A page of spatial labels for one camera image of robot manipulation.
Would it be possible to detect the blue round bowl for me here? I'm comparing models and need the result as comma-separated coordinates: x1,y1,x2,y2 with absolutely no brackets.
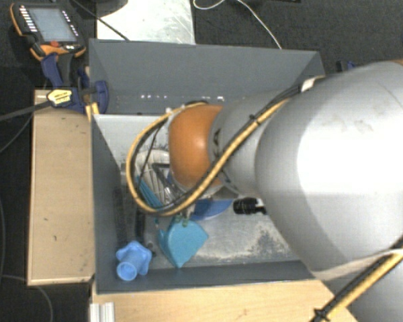
190,198,234,221

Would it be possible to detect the light blue triangular plastic piece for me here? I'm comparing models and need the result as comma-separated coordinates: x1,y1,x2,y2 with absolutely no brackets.
158,217,210,269

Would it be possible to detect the blue ridged strip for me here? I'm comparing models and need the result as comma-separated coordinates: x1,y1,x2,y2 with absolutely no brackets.
135,175,163,210

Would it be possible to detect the white ribbed round object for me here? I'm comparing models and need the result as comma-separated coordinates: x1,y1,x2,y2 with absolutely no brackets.
135,148,176,208

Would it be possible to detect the light blue star-shaped knob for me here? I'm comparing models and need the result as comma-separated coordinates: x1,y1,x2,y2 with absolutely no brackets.
115,240,153,283

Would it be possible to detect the pale wood flat board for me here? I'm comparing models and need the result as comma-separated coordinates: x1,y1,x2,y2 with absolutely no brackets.
26,90,97,286

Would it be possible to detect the grey metal bin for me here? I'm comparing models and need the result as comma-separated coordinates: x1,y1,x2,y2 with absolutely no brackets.
87,38,326,295

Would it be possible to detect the black cylinder on white bracket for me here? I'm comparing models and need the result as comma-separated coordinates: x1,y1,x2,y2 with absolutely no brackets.
232,197,267,216

